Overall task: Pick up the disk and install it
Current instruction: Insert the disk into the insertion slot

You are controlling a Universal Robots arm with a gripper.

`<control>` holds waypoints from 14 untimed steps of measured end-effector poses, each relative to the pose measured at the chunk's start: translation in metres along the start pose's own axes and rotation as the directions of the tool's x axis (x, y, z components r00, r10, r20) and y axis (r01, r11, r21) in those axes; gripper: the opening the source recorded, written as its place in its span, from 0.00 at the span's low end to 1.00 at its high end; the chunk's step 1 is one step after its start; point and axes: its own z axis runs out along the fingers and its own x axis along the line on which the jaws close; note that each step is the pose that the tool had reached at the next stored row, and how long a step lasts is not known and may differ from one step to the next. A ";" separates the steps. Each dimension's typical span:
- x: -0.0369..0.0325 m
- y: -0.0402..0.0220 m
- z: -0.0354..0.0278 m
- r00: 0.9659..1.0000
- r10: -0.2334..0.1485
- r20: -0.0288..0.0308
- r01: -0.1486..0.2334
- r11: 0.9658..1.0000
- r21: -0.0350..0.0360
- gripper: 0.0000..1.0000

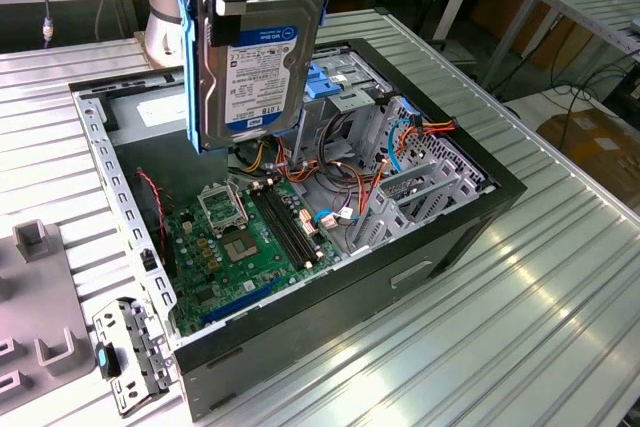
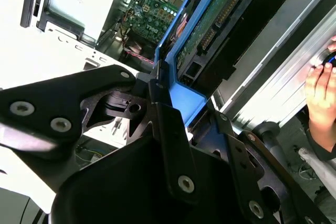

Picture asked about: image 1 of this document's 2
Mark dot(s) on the hard disk blue carrier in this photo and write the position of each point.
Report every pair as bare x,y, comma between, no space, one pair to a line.
265,72

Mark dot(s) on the grey metal disk bay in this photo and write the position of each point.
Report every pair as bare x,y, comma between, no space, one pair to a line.
395,214

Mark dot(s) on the blue plastic drive latch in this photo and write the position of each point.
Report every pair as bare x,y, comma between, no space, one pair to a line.
325,87

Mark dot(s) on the grey metal drive cage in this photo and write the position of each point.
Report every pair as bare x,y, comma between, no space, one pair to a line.
350,97

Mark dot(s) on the grey power supply unit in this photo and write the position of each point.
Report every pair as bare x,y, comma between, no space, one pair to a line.
150,157

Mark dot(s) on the black RAM slot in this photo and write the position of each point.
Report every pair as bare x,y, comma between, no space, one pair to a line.
276,224
289,224
296,224
283,224

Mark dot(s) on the green motherboard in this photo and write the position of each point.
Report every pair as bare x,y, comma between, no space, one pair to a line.
260,267

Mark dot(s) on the blue expansion slot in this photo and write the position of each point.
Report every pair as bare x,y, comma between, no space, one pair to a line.
240,303

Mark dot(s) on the black PC case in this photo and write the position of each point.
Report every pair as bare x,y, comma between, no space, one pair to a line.
325,327

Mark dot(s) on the grey parts rack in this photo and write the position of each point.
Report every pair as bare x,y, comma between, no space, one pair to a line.
40,297

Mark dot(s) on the large brown cardboard box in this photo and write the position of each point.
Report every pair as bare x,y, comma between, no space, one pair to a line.
590,147

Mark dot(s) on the black latch blue button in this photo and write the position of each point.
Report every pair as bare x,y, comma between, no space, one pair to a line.
102,359

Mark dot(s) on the grey metal retention bracket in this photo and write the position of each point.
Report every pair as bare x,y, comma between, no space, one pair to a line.
140,347

